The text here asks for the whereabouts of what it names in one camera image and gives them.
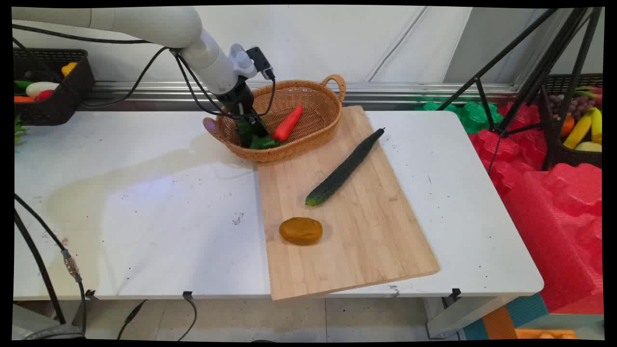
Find black basket with vegetables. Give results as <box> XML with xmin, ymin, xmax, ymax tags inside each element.
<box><xmin>13</xmin><ymin>48</ymin><xmax>95</xmax><ymax>127</ymax></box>

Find green foam block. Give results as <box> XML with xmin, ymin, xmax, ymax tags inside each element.
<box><xmin>416</xmin><ymin>99</ymin><xmax>505</xmax><ymax>135</ymax></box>

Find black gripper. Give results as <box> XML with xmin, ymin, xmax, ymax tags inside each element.
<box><xmin>215</xmin><ymin>78</ymin><xmax>270</xmax><ymax>140</ymax></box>

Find wicker basket with handles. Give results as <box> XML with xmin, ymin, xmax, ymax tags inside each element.
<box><xmin>202</xmin><ymin>74</ymin><xmax>347</xmax><ymax>163</ymax></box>

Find thin black hanging cable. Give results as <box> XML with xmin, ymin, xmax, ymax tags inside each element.
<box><xmin>117</xmin><ymin>292</ymin><xmax>198</xmax><ymax>341</ymax></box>

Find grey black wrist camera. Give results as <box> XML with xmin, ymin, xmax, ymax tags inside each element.
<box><xmin>228</xmin><ymin>43</ymin><xmax>276</xmax><ymax>81</ymax></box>

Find white radish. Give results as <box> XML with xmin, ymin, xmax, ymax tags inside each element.
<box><xmin>26</xmin><ymin>81</ymin><xmax>60</xmax><ymax>98</ymax></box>

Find white table leg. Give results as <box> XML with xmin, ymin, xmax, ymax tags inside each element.
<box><xmin>424</xmin><ymin>295</ymin><xmax>516</xmax><ymax>339</ymax></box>

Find purple grape bunch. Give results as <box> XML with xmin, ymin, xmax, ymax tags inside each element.
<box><xmin>550</xmin><ymin>95</ymin><xmax>596</xmax><ymax>121</ymax></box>

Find wooden cutting board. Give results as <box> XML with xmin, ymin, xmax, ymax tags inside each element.
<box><xmin>256</xmin><ymin>106</ymin><xmax>441</xmax><ymax>301</ymax></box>

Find green plant leaves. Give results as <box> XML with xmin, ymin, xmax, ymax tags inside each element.
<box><xmin>14</xmin><ymin>115</ymin><xmax>30</xmax><ymax>148</ymax></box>

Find red foam block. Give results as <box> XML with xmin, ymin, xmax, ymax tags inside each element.
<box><xmin>468</xmin><ymin>102</ymin><xmax>604</xmax><ymax>315</ymax></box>

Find yellow banana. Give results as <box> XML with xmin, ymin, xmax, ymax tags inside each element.
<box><xmin>563</xmin><ymin>111</ymin><xmax>593</xmax><ymax>149</ymax></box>
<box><xmin>590</xmin><ymin>107</ymin><xmax>603</xmax><ymax>145</ymax></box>

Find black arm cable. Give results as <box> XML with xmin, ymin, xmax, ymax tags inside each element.
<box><xmin>12</xmin><ymin>24</ymin><xmax>169</xmax><ymax>108</ymax></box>

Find teal and orange mat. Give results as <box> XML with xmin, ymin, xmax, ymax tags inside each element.
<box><xmin>462</xmin><ymin>292</ymin><xmax>551</xmax><ymax>341</ymax></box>

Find brown potato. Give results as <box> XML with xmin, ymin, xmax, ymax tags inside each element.
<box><xmin>279</xmin><ymin>217</ymin><xmax>323</xmax><ymax>246</ymax></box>

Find red chili pepper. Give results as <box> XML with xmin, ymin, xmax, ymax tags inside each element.
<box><xmin>272</xmin><ymin>105</ymin><xmax>305</xmax><ymax>143</ymax></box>

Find black camera tripod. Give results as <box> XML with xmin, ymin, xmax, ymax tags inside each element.
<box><xmin>436</xmin><ymin>7</ymin><xmax>603</xmax><ymax>172</ymax></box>

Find black basket with fruit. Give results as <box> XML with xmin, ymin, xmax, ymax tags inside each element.
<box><xmin>540</xmin><ymin>73</ymin><xmax>603</xmax><ymax>169</ymax></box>

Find green leafy vegetable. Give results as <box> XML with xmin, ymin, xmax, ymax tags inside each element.
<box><xmin>235</xmin><ymin>118</ymin><xmax>288</xmax><ymax>149</ymax></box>

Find aluminium wall rail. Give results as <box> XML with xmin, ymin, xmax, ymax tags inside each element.
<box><xmin>80</xmin><ymin>80</ymin><xmax>522</xmax><ymax>105</ymax></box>

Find black cable with metal connector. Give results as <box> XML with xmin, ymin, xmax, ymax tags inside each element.
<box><xmin>14</xmin><ymin>193</ymin><xmax>88</xmax><ymax>334</ymax></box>

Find dark green cucumber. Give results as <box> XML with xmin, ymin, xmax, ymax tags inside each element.
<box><xmin>305</xmin><ymin>127</ymin><xmax>386</xmax><ymax>207</ymax></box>

